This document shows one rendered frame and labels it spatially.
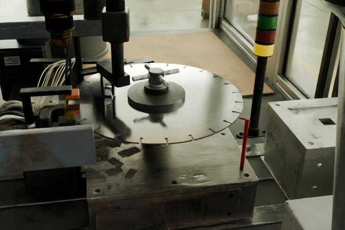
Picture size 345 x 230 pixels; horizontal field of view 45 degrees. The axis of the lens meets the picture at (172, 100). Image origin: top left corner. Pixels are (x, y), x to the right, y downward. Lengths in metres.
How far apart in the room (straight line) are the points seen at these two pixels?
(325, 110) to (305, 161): 0.17
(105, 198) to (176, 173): 0.14
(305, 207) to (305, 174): 0.17
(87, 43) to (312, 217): 1.02
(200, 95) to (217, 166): 0.14
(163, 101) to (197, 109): 0.06
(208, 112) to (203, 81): 0.13
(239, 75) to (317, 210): 0.82
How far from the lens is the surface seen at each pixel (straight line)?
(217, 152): 0.82
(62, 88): 0.78
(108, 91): 0.79
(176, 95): 0.78
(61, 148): 0.63
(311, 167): 0.81
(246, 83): 1.35
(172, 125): 0.71
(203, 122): 0.72
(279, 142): 0.88
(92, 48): 1.47
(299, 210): 0.65
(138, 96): 0.78
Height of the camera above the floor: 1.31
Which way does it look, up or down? 27 degrees down
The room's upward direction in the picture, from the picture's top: 1 degrees clockwise
